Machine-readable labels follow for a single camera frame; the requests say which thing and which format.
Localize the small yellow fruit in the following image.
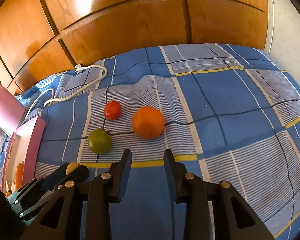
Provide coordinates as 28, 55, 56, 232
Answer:
66, 162, 80, 176

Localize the orange carrot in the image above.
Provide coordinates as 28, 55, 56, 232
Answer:
15, 161, 24, 190

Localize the green tomato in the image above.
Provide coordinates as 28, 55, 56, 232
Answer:
88, 128, 113, 154

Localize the red tomato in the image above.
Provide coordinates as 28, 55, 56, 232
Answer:
104, 100, 121, 120

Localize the orange tangerine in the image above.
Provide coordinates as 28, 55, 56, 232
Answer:
132, 106, 165, 140

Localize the pink rimmed tray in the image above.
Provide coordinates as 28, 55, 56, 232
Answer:
1, 116, 45, 192

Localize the pink electric kettle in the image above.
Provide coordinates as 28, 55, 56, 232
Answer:
0, 84, 26, 136

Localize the blue plaid tablecloth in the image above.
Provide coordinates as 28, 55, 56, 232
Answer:
14, 43, 300, 239

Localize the white power cord with plug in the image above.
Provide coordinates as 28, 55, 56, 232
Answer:
25, 64, 108, 118

